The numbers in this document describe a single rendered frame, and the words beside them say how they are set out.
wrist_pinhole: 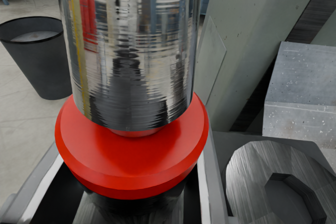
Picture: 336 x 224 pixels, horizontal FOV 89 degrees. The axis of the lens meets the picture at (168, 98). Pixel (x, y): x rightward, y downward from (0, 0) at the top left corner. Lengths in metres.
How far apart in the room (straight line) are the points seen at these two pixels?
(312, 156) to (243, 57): 0.33
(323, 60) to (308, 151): 0.39
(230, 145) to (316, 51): 0.42
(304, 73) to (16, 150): 1.76
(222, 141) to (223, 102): 0.42
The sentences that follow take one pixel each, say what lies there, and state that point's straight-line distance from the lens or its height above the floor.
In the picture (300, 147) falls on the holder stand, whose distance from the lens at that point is 0.20.
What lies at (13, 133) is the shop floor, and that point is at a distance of 1.88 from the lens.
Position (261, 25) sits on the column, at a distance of 0.46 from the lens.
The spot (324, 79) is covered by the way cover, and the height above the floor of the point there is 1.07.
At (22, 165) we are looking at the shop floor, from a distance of 1.66.
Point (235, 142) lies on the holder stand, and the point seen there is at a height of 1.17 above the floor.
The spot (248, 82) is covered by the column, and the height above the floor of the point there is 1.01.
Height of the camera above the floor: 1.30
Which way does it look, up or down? 44 degrees down
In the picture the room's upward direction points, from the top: 8 degrees clockwise
